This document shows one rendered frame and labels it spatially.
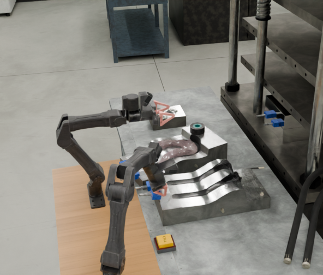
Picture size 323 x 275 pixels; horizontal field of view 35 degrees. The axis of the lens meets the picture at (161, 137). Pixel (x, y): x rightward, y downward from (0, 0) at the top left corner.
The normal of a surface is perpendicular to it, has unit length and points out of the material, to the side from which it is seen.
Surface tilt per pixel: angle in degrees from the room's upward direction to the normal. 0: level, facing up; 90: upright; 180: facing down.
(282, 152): 0
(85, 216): 0
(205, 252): 0
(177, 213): 90
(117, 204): 67
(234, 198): 90
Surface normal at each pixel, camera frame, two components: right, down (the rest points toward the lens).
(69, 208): -0.04, -0.87
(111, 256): -0.34, 0.11
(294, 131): 0.22, 0.48
